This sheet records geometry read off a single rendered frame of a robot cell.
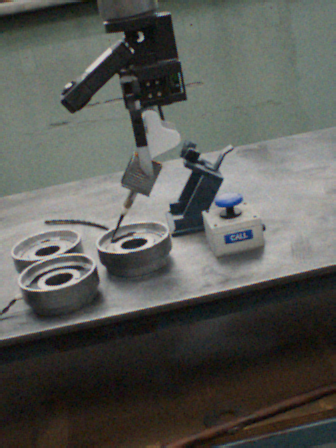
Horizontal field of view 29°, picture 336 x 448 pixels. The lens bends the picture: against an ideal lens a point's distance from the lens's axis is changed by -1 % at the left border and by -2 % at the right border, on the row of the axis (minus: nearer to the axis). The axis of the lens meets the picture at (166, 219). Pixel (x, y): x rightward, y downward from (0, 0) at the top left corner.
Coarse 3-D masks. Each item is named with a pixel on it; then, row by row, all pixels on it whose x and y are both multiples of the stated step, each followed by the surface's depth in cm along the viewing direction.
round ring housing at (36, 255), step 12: (24, 240) 100; (36, 240) 101; (48, 240) 102; (72, 240) 99; (12, 252) 96; (24, 252) 99; (36, 252) 98; (48, 252) 99; (60, 252) 96; (72, 252) 94; (24, 264) 93
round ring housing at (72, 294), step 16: (64, 256) 92; (80, 256) 91; (32, 272) 90; (64, 272) 89; (96, 272) 87; (48, 288) 85; (64, 288) 82; (80, 288) 83; (96, 288) 86; (32, 304) 84; (48, 304) 83; (64, 304) 83; (80, 304) 85
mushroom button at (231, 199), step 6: (228, 192) 93; (234, 192) 93; (216, 198) 92; (222, 198) 92; (228, 198) 91; (234, 198) 91; (240, 198) 91; (216, 204) 92; (222, 204) 91; (228, 204) 91; (234, 204) 91; (228, 210) 93; (234, 210) 93
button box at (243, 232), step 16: (224, 208) 96; (240, 208) 94; (208, 224) 92; (224, 224) 90; (240, 224) 90; (256, 224) 91; (208, 240) 96; (224, 240) 91; (240, 240) 91; (256, 240) 92; (224, 256) 92
